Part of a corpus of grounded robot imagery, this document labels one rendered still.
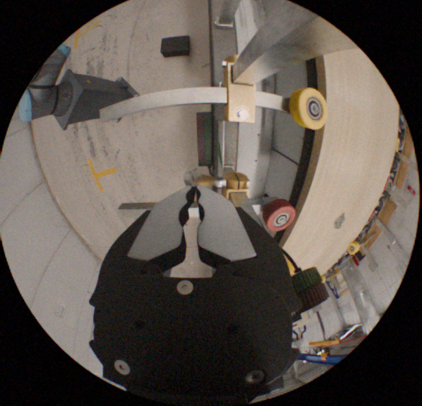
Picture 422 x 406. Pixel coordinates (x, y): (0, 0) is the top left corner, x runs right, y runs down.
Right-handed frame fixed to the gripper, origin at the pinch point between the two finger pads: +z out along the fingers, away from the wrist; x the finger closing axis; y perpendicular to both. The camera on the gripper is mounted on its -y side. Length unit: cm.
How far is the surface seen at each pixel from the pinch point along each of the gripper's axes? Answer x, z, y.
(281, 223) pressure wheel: 19.3, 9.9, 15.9
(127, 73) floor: -61, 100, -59
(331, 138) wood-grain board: 27.7, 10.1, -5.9
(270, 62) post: 7.5, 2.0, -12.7
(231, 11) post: 8.3, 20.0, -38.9
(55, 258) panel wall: -248, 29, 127
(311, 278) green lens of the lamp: 12.4, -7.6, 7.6
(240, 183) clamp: 8.1, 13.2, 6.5
